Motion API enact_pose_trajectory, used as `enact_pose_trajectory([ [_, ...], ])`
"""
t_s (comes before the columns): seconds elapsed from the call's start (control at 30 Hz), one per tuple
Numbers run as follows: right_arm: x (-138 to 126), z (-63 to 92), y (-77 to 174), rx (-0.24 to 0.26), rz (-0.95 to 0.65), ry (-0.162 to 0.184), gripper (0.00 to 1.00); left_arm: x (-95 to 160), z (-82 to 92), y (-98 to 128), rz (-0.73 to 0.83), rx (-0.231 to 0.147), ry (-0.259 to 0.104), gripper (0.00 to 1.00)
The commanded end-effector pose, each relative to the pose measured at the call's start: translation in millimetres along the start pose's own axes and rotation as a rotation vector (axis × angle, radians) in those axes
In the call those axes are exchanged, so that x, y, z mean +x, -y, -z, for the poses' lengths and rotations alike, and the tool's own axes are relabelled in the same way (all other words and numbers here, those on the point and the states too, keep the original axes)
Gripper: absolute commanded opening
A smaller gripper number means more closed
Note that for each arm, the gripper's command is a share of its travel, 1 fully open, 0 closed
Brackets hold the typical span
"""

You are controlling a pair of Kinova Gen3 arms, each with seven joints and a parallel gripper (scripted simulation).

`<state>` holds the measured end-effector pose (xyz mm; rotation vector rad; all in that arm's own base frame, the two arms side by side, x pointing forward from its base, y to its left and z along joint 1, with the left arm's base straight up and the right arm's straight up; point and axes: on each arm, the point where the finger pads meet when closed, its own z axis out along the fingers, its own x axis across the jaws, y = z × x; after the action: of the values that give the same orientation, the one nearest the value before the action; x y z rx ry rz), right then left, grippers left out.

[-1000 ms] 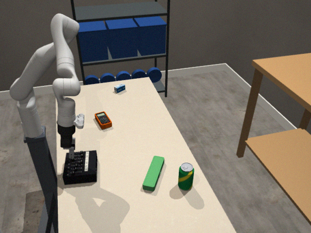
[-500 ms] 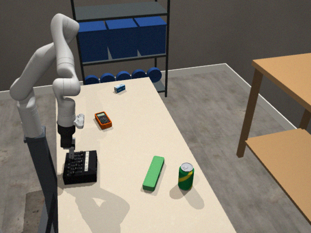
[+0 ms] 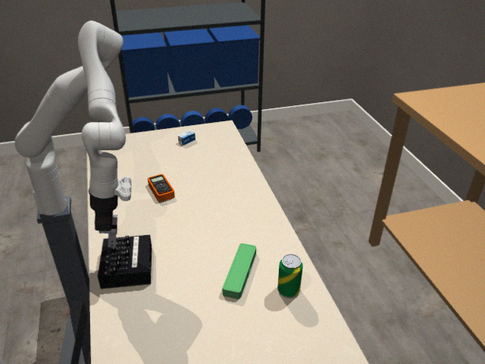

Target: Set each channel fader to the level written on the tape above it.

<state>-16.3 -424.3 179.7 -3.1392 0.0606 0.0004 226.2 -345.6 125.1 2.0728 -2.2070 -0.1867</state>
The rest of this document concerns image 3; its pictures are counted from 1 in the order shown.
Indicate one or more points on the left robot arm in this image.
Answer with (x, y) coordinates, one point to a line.
(34, 140)

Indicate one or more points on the green drink can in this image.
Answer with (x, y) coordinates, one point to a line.
(290, 275)

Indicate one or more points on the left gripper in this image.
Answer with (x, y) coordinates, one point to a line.
(103, 199)

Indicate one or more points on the green rounded rectangular block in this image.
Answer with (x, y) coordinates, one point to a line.
(239, 271)

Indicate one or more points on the black lighting desk panel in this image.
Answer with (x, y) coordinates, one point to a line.
(134, 268)

